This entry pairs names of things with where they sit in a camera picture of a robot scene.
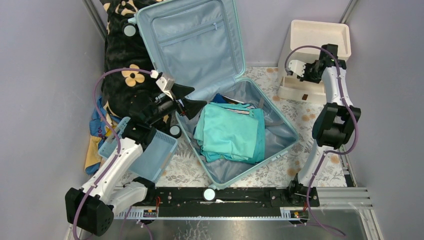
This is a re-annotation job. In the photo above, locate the white three-drawer storage cabinet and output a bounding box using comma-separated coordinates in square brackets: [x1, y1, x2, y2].
[277, 19, 352, 105]

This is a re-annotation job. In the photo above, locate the black floral plush blanket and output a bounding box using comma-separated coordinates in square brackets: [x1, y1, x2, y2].
[100, 0, 156, 118]

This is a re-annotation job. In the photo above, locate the light blue ribbed suitcase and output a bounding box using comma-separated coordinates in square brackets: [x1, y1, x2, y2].
[128, 0, 299, 190]

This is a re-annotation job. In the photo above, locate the teal cloth top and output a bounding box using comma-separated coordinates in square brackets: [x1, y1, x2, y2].
[193, 103, 259, 162]

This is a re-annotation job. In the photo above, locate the teal cloth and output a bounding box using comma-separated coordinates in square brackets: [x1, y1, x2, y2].
[193, 103, 259, 162]
[200, 103, 265, 164]

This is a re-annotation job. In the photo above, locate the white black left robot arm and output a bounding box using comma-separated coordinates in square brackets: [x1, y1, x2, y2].
[64, 80, 206, 240]

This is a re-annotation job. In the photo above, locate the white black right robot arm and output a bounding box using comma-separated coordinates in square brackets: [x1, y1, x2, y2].
[297, 43, 361, 188]

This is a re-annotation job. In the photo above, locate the dark blue flat item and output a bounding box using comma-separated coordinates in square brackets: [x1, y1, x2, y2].
[210, 93, 250, 108]

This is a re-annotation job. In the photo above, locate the light blue perforated plastic basket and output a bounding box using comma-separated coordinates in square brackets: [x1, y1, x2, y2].
[98, 117, 178, 184]

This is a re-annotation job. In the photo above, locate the blue yellow cloth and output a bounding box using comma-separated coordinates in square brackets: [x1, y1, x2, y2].
[84, 96, 121, 176]

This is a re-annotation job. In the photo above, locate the teal folded cloth bottom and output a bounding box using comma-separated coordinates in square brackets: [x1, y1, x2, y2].
[200, 103, 265, 164]

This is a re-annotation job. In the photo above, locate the floral patterned floor mat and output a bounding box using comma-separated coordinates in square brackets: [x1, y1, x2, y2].
[158, 67, 323, 188]

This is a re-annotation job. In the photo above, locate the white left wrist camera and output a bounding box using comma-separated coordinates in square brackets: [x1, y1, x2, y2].
[150, 70, 175, 100]

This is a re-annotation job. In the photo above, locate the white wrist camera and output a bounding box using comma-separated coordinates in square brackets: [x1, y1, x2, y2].
[150, 70, 175, 100]
[285, 60, 306, 78]

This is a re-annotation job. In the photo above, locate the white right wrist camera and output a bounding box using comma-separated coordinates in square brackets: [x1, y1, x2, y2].
[285, 60, 306, 78]

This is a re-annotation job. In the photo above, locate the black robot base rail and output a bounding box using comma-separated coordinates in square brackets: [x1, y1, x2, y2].
[114, 178, 321, 226]

